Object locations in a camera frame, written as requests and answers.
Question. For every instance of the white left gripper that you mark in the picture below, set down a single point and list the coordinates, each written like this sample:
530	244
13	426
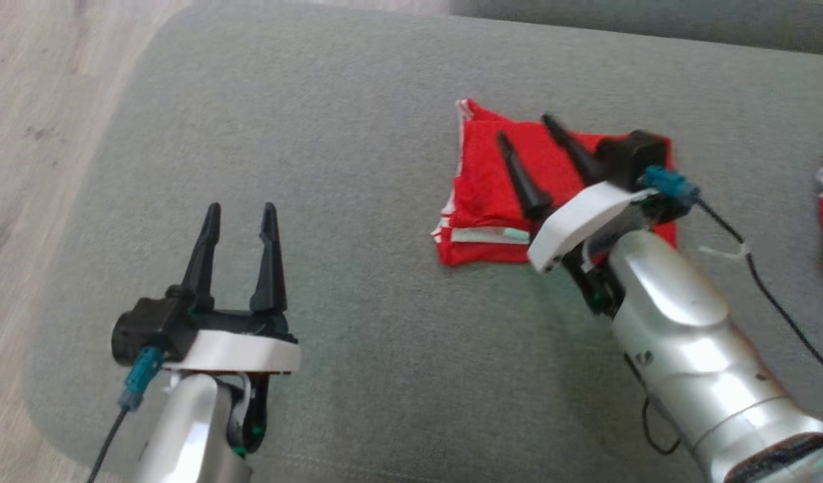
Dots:
243	352

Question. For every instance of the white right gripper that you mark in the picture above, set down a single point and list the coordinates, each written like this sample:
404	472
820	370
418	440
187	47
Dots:
579	218

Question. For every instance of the red basketball jersey number 23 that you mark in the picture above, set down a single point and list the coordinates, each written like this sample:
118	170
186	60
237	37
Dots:
481	194

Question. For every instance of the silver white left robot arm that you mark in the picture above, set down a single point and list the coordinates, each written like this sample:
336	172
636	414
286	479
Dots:
190	429

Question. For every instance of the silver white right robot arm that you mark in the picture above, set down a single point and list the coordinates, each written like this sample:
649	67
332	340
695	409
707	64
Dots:
693	342

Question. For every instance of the grey sofa cushion section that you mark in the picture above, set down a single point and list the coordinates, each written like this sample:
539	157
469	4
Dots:
652	20

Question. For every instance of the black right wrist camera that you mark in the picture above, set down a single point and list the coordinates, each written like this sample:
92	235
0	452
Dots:
636	157

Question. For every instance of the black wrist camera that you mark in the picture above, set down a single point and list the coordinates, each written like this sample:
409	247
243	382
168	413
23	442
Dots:
636	157
146	329

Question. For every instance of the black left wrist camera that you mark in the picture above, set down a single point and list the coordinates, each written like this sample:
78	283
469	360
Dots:
146	329

